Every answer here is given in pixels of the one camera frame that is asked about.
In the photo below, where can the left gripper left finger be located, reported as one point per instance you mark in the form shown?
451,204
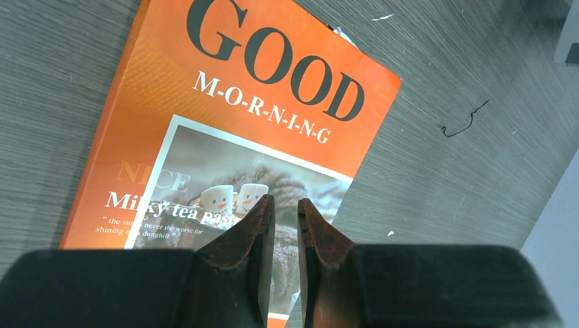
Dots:
224,284

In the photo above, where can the white two-tier shelf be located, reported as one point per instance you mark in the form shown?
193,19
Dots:
566,51

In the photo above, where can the orange book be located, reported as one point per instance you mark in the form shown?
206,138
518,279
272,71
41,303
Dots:
215,104

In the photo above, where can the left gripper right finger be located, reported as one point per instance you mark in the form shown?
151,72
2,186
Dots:
348,284

